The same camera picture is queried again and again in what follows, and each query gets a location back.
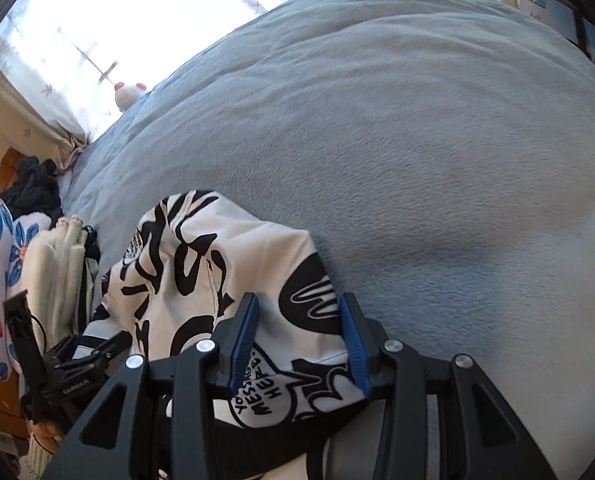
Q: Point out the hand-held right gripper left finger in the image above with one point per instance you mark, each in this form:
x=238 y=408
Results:
x=242 y=340

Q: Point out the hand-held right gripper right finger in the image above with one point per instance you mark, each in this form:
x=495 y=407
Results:
x=355 y=345

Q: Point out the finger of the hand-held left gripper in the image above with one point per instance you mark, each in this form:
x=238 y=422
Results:
x=110 y=346

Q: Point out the black and white printed hoodie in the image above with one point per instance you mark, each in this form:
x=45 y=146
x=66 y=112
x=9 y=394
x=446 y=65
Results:
x=187 y=260

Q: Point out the dark clothes pile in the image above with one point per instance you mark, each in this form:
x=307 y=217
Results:
x=32 y=190

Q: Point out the folded cream garment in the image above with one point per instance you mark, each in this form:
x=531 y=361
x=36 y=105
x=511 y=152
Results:
x=52 y=270

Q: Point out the folded black garment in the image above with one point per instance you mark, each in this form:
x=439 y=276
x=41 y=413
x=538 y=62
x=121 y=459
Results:
x=90 y=250

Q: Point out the light blue bed blanket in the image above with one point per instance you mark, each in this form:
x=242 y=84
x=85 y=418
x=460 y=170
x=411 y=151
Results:
x=402 y=160

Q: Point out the wooden headboard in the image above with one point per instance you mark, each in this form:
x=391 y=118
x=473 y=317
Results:
x=5 y=170

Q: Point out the beige curtain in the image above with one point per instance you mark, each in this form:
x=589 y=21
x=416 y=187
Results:
x=17 y=120

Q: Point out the white plush toy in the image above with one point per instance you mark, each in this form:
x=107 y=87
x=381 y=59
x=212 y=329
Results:
x=127 y=94

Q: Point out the white sheer curtain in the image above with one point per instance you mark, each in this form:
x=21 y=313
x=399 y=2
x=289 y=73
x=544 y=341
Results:
x=37 y=75

